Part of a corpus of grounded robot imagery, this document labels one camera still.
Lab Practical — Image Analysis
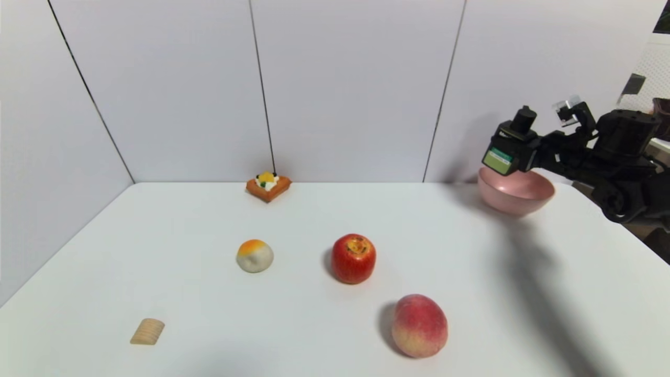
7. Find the small black box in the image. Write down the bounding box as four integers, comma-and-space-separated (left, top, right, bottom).
621, 74, 646, 96

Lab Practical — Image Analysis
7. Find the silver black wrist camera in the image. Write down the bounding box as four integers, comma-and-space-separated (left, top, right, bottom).
552, 95, 597, 132

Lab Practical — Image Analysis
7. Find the pink yellow peach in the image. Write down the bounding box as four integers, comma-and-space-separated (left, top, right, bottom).
392, 294, 449, 358

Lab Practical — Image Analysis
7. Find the red apple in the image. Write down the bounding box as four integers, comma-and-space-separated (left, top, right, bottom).
331, 234, 377, 284

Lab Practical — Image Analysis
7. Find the beige ridged biscuit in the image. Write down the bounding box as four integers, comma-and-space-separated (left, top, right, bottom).
130, 318, 165, 345

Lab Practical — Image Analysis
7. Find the dark container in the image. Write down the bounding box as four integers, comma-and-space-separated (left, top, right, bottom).
652, 98, 670, 142

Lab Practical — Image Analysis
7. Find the white pegboard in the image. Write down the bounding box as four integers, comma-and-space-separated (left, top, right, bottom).
617, 34, 670, 113

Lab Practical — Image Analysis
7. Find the pink plastic bowl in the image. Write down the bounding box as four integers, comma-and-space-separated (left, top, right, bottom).
477, 167, 555, 217

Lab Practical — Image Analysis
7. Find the toy waffle with fruit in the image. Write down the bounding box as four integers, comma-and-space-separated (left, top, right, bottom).
247, 172, 293, 204

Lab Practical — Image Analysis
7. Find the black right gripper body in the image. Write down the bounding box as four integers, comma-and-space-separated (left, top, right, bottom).
482, 120, 542, 176

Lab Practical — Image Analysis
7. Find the white bun orange top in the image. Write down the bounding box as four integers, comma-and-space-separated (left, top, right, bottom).
237, 239, 274, 273

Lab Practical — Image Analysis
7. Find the black pump bottle green label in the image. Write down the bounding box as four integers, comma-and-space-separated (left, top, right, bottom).
482, 106, 539, 176

